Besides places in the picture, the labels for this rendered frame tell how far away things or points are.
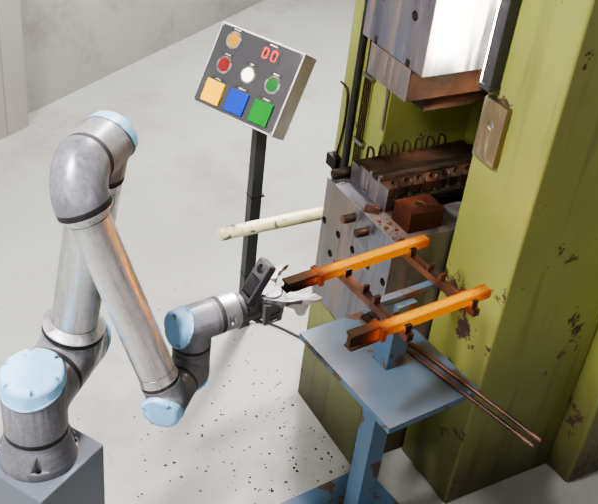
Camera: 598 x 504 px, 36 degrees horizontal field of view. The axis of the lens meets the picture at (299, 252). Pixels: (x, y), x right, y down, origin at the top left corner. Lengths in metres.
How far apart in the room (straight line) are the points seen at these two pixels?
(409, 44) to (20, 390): 1.30
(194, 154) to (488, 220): 2.46
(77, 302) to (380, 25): 1.12
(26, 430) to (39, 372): 0.14
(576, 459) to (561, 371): 0.38
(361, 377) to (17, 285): 1.85
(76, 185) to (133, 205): 2.51
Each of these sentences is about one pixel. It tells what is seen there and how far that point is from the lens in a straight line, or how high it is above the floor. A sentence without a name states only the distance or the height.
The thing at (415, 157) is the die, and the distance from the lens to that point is 2.87.
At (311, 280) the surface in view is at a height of 0.99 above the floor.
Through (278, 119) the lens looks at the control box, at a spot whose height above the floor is 1.01.
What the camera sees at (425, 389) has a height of 0.73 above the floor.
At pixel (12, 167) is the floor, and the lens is 4.63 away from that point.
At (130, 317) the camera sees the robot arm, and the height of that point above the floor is 1.10.
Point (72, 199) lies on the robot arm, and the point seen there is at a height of 1.37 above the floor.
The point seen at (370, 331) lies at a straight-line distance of 2.10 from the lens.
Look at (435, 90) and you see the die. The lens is 2.59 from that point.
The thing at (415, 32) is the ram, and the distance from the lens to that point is 2.47.
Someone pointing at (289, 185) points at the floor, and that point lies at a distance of 4.55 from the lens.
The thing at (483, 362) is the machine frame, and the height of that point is 0.62.
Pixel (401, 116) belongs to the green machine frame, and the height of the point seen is 1.07.
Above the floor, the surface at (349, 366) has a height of 0.73.
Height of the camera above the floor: 2.34
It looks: 35 degrees down
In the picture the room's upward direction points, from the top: 7 degrees clockwise
